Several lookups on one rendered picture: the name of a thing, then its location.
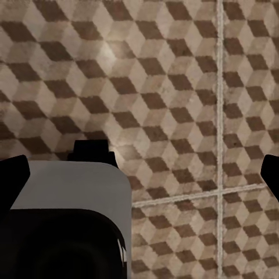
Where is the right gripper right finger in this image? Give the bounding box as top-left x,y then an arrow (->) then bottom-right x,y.
260,154 -> 279,201

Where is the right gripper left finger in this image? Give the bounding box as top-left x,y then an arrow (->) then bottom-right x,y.
0,155 -> 30,224

